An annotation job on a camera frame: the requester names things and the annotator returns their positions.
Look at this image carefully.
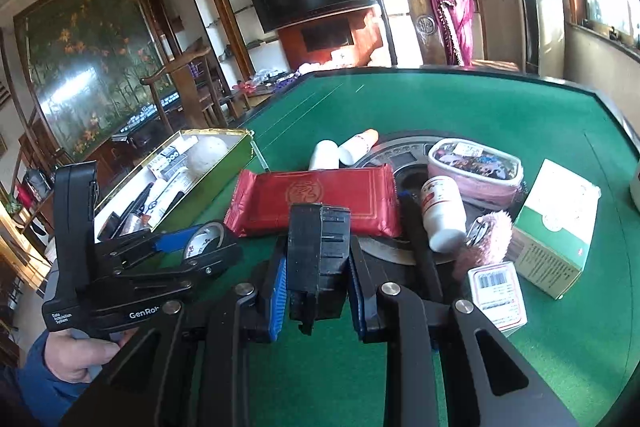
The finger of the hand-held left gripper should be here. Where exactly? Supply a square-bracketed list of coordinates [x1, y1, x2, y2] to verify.
[96, 228, 196, 271]
[119, 241, 245, 304]

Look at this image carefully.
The long grey white carton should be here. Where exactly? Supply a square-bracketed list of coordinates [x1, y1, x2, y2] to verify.
[147, 146, 193, 180]

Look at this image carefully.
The carved wooden chair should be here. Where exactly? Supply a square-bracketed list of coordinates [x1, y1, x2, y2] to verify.
[367, 0, 481, 68]

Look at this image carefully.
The pink oval hair-tie box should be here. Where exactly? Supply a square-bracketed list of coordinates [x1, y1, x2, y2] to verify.
[427, 138, 525, 210]

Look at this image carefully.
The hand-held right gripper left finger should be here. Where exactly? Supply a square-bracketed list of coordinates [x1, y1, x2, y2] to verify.
[60, 237, 290, 427]

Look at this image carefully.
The red wooden television cabinet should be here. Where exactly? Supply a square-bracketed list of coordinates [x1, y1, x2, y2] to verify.
[277, 7, 396, 68]

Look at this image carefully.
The pink fluffy hair clip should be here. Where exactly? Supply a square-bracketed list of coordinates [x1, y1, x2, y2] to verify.
[452, 211, 513, 283]

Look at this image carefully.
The white green carton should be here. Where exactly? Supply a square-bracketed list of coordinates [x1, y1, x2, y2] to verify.
[510, 158, 601, 300]

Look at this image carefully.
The person's left forearm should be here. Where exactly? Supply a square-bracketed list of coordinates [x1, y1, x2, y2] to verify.
[0, 332, 66, 427]

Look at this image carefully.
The white bottle red label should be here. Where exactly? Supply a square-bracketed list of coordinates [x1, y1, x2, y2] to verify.
[420, 176, 467, 254]

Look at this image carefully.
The white fluffy ball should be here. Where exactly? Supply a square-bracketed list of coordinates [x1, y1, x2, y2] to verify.
[187, 138, 230, 175]

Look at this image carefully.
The black ribbed round plastic part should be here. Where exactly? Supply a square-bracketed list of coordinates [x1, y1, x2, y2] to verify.
[287, 204, 351, 335]

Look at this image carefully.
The white bottle orange cap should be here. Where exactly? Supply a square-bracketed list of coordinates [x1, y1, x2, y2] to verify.
[339, 128, 379, 166]

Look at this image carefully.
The pile of assorted trinkets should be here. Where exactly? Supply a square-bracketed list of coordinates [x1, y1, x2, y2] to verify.
[235, 67, 301, 95]

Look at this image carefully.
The wooden wall shelf unit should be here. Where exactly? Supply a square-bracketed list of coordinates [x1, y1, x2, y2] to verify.
[182, 0, 281, 72]

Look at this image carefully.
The large floral wall painting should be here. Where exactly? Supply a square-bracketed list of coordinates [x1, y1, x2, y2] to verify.
[14, 0, 176, 160]

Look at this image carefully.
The plain white plastic bottle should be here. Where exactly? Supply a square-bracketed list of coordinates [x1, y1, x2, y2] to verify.
[308, 139, 340, 172]

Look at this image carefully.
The wooden armchair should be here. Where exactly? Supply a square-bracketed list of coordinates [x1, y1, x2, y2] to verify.
[140, 46, 236, 142]

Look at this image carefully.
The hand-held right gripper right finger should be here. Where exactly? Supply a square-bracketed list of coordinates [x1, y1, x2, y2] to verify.
[349, 236, 583, 427]

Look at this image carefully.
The green gold cardboard box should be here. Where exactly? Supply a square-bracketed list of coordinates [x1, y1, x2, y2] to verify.
[92, 128, 256, 243]

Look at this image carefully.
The round table control panel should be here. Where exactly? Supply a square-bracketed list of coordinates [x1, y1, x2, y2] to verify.
[350, 132, 481, 268]

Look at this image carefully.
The person's left hand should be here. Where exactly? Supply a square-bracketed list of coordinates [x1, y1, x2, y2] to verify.
[42, 328, 139, 386]

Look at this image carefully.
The small white barcode box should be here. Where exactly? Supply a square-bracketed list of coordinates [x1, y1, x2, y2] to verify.
[467, 261, 528, 333]

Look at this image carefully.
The magenta cloth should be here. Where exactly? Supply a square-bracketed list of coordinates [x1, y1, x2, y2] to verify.
[427, 0, 475, 66]

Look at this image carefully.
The black tape roll red label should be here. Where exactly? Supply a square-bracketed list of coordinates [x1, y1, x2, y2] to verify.
[182, 221, 236, 260]

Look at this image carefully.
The red foil packet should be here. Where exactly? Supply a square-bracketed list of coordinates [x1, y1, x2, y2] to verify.
[223, 167, 403, 239]

